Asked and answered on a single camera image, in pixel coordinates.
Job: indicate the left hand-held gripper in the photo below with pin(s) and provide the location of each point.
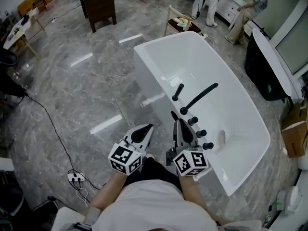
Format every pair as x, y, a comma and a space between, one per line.
122, 157

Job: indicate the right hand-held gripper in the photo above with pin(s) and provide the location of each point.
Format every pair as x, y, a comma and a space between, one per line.
190, 163

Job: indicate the person's right forearm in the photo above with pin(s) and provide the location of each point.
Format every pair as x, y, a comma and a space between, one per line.
195, 194

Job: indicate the person's left forearm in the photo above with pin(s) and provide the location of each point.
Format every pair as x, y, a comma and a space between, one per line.
108, 189

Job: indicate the white rectangular bathtub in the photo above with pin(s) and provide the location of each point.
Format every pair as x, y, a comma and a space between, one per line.
216, 80

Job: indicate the person's white shoe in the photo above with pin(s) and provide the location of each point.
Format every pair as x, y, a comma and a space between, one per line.
150, 156

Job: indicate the person's black trousers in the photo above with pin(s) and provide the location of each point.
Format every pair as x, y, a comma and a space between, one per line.
154, 172

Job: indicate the black curved faucet spout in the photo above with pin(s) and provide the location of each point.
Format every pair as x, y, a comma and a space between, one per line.
198, 97

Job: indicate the person's white shirt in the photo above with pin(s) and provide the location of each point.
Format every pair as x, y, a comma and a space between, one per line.
154, 206

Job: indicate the black freestanding tub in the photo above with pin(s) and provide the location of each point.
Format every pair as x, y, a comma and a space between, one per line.
257, 68

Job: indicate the cardboard box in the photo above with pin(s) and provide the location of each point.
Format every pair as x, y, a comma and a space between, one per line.
296, 136

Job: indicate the beige cloth bundle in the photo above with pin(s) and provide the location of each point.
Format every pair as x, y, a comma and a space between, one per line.
181, 21

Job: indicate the white wooden chair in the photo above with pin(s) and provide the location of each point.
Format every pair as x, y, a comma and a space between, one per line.
170, 18

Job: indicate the white box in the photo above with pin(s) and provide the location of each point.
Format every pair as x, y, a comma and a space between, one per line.
6, 163

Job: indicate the dark wooden vanity cabinet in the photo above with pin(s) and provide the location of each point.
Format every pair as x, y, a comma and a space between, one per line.
101, 6

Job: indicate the white dresser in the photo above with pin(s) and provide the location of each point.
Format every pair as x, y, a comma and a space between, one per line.
231, 6

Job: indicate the white framed window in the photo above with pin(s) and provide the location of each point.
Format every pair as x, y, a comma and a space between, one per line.
293, 47

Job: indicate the white topped wooden table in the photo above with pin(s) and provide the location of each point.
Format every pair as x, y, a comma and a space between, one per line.
19, 30

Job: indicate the small wooden chair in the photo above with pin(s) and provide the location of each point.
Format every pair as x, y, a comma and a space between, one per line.
39, 2

